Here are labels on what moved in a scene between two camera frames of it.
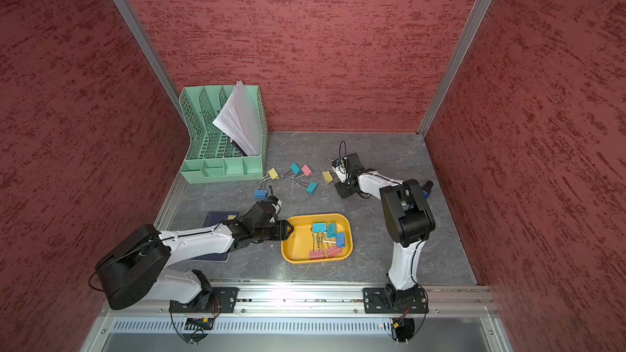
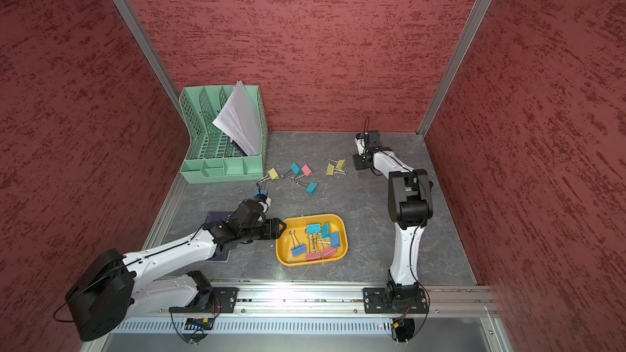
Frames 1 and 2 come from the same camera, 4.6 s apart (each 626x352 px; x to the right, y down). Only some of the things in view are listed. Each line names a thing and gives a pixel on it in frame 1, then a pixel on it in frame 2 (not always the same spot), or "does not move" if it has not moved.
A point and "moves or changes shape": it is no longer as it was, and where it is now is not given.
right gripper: (341, 189) -> (356, 157)
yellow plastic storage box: (296, 249) moves or changes shape
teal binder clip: (295, 168) does not move
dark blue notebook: (214, 217) does not move
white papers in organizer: (240, 116) does not move
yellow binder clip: (327, 176) moves or changes shape
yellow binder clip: (271, 173) does not move
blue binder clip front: (340, 239) moves or changes shape
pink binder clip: (333, 251) moves or changes shape
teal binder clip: (332, 231) moves or changes shape
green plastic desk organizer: (213, 156) does not move
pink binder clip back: (316, 255) does not move
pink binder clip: (306, 170) does not move
